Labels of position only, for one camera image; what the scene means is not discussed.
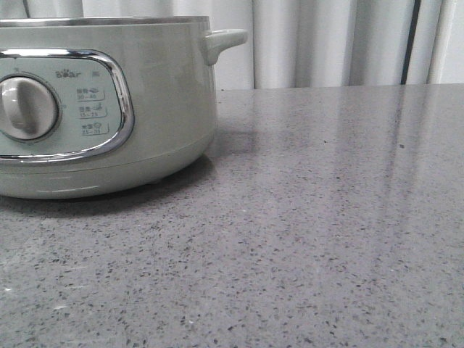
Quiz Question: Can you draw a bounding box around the pale green electric pot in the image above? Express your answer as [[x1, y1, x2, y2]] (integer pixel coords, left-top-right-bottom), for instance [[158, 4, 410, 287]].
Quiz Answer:
[[1, 16, 248, 199]]

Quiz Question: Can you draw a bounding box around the white curtain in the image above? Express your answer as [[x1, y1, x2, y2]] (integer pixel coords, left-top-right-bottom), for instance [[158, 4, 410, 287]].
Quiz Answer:
[[1, 1, 463, 89]]

